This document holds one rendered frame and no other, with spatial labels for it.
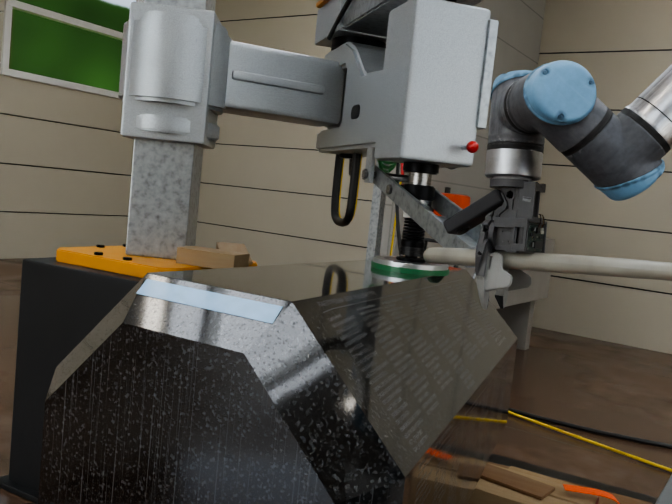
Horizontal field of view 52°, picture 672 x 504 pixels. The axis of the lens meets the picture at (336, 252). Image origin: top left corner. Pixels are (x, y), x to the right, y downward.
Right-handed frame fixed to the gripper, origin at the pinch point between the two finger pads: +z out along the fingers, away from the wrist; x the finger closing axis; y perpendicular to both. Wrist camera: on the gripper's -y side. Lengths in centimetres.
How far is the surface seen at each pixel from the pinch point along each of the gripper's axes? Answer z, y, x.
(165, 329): 11, -47, -31
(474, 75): -54, -42, 55
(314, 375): 14.9, -20.6, -19.2
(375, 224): -17, -211, 225
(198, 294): 4, -46, -25
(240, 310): 5.9, -35.8, -23.5
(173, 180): -22, -128, 23
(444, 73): -53, -46, 48
